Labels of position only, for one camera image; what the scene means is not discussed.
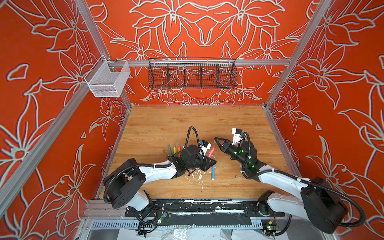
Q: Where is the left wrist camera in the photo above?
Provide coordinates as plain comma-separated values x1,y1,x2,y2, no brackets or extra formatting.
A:
199,140,212,157

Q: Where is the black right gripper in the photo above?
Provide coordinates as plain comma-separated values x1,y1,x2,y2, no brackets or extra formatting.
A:
214,137,250,168

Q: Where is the pink pen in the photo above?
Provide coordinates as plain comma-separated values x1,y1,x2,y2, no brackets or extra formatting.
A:
208,147,215,158

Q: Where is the white cable duct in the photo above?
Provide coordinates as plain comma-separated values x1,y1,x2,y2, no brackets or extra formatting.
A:
89,219,263,230

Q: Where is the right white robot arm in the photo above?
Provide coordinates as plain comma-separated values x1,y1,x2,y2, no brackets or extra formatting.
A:
215,138,348,234

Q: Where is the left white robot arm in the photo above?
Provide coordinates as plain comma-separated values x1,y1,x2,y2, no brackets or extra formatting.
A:
103,141,216,211

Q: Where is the green pen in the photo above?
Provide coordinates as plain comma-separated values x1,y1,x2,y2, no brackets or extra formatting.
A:
168,144,172,156

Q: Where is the horizontal aluminium frame rail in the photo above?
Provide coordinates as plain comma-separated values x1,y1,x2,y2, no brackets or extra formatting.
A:
106,59,291,68

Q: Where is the right aluminium frame post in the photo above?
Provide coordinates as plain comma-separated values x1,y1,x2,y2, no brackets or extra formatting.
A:
264,0,332,110

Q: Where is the left aluminium frame rail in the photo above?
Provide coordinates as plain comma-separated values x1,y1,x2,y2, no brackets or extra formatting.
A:
0,55,106,217

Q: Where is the left black arm cable conduit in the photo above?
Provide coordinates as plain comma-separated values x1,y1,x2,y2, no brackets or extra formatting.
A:
103,126,201,205

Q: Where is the right black arm cable conduit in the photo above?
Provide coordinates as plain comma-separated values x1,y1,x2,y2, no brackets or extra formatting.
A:
241,131,367,228

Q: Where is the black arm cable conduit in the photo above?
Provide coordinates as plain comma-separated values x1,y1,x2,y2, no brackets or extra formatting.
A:
241,131,367,228
103,126,201,205

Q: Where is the black wire basket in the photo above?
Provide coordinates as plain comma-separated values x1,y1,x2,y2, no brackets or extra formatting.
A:
148,57,238,90

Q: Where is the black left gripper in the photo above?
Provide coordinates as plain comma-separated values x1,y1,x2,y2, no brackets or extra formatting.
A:
185,154,217,172

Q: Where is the white mesh basket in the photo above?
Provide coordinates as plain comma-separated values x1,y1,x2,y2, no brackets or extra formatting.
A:
85,60,131,98

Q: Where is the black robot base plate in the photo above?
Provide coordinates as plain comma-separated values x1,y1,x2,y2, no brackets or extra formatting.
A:
125,199,286,227

